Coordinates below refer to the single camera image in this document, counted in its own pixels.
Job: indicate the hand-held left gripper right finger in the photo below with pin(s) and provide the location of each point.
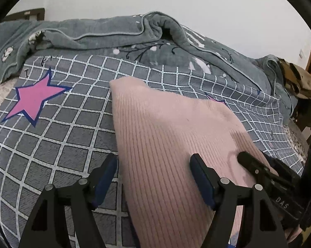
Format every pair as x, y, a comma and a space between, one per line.
204, 183

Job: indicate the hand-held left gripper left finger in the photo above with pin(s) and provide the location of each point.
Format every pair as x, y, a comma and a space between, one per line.
106, 178

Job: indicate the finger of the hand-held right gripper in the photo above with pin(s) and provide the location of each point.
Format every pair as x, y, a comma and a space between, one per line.
280, 169
252, 164

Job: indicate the pink knit sweater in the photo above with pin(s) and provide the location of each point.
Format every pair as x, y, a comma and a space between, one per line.
171, 147

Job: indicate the grey checked star blanket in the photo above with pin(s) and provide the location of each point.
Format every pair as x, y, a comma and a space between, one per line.
67, 139

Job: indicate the brown jacket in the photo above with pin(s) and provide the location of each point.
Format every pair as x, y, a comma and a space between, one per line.
300, 80

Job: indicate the grey-green printed quilt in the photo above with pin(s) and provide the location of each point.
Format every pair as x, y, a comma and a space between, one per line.
93, 31

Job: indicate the dark wooden headboard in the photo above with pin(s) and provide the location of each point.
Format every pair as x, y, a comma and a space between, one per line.
33, 14

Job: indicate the white wall switch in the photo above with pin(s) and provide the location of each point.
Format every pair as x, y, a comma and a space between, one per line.
301, 53

